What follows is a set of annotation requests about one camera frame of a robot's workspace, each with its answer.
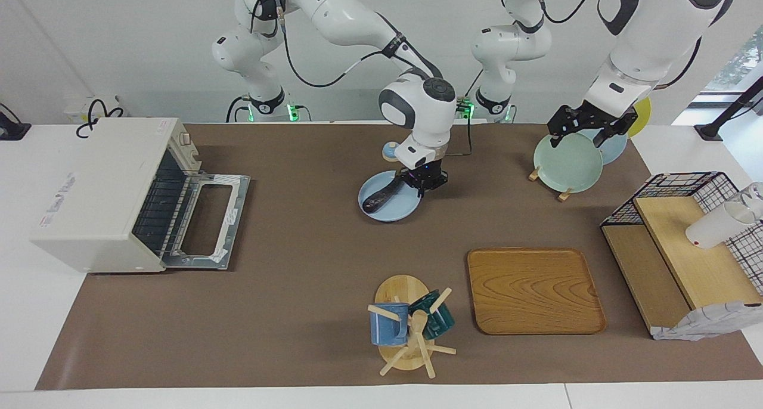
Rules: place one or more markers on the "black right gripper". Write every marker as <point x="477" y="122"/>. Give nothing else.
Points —
<point x="426" y="175"/>

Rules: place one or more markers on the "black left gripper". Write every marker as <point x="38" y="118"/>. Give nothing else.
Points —
<point x="590" y="117"/>

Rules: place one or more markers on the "light blue round plate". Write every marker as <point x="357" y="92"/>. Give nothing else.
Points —
<point x="617" y="149"/>
<point x="399" y="209"/>

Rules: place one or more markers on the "dark purple eggplant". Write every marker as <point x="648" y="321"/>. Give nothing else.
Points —
<point x="381" y="197"/>

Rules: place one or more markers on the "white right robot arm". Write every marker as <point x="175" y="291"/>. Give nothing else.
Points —
<point x="334" y="9"/>

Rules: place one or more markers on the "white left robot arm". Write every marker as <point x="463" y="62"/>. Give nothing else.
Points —
<point x="650" y="39"/>

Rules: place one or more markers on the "silver oven knob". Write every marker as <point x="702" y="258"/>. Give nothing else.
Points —
<point x="185" y="138"/>
<point x="195" y="155"/>

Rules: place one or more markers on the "cream toaster oven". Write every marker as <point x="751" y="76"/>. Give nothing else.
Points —
<point x="89" y="188"/>

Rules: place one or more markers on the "pale green plate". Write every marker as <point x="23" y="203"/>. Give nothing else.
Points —
<point x="566" y="164"/>

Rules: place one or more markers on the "wooden plate rack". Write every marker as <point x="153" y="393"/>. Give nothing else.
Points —
<point x="565" y="195"/>

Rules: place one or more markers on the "yellow plate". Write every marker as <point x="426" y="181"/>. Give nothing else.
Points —
<point x="642" y="114"/>

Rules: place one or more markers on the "wooden mug tree stand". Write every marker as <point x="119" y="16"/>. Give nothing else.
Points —
<point x="399" y="290"/>

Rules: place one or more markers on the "black stand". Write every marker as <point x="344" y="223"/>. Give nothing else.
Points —
<point x="709" y="132"/>

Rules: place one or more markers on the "dark green mug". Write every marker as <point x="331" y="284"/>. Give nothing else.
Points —
<point x="441" y="322"/>

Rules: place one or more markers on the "blue mug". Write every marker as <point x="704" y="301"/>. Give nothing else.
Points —
<point x="387" y="328"/>

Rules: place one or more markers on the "wooden serving tray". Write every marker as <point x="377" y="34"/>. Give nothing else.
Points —
<point x="533" y="290"/>

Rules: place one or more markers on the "white cup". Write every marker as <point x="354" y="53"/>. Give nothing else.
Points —
<point x="715" y="227"/>

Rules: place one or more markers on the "brown table mat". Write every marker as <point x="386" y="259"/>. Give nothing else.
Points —
<point x="298" y="313"/>

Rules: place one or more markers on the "clear glass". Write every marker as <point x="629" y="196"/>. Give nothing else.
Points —
<point x="756" y="191"/>

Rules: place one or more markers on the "grey white patterned cloth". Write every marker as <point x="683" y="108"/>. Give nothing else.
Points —
<point x="703" y="324"/>

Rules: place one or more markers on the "black table clamp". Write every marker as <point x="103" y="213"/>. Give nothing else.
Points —
<point x="12" y="129"/>

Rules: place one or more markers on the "white wall socket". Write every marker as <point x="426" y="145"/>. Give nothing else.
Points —
<point x="74" y="108"/>

